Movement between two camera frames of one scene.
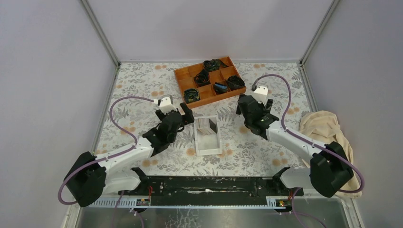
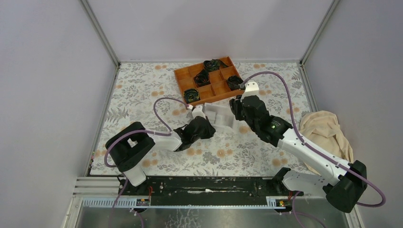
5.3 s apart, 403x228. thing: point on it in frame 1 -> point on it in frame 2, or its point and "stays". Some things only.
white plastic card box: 207,136 -> 221,115
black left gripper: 187,117 -> 209,131
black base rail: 171,187 stays
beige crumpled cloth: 324,127 stays
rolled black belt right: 234,81 stays
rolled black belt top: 214,64 stays
